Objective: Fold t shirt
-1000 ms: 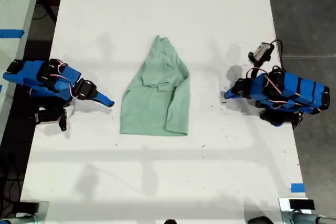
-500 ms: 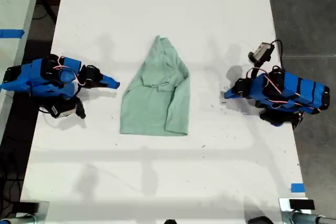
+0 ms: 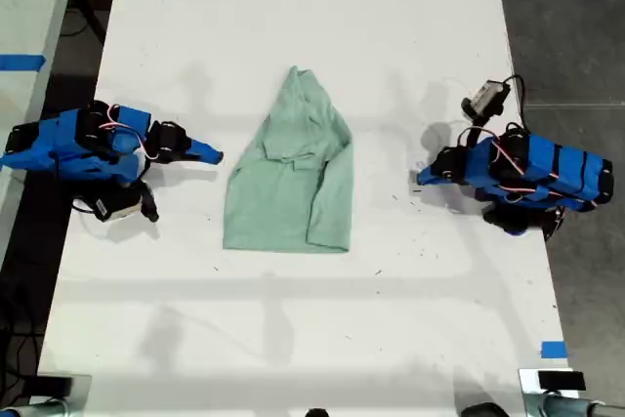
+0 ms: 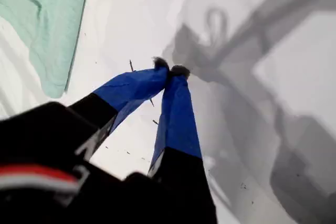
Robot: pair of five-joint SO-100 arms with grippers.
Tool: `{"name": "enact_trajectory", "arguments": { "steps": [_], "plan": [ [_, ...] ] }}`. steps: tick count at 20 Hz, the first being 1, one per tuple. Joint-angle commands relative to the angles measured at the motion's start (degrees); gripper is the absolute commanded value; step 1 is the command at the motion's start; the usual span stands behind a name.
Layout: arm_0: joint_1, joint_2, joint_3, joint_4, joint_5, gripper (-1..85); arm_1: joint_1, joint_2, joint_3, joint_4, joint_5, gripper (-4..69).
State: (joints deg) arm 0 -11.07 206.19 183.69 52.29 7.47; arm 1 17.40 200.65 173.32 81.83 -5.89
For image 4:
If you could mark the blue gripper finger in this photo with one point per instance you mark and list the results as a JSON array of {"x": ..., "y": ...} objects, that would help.
[
  {"x": 178, "y": 124},
  {"x": 131, "y": 87}
]

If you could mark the pale green T-shirt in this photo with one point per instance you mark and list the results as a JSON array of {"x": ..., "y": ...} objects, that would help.
[{"x": 42, "y": 24}]

